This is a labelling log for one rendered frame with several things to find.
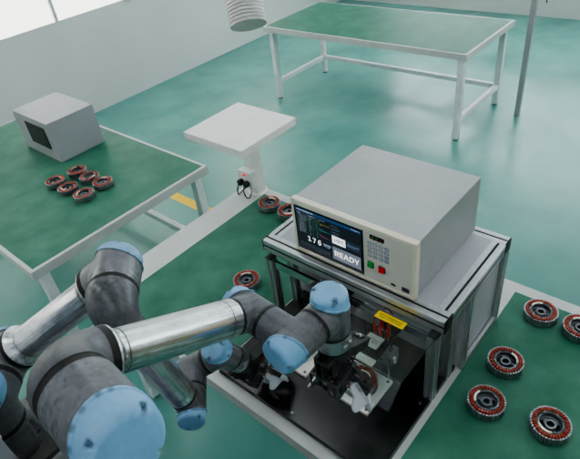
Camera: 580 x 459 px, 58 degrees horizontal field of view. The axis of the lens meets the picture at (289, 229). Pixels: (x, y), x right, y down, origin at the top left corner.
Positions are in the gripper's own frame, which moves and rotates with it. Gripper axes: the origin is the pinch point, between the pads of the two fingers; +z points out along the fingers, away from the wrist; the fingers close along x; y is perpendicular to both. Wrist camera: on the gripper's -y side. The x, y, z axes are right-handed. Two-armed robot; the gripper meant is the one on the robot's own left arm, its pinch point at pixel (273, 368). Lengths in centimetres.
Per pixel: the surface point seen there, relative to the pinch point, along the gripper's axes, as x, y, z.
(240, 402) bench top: -5.3, 14.7, 1.6
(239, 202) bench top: -89, -57, 43
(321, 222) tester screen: 3, -45, -24
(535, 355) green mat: 63, -47, 37
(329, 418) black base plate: 22.7, 3.7, 5.1
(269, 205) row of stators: -70, -62, 42
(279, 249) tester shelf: -13.8, -34.6, -11.8
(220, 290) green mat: -50, -14, 18
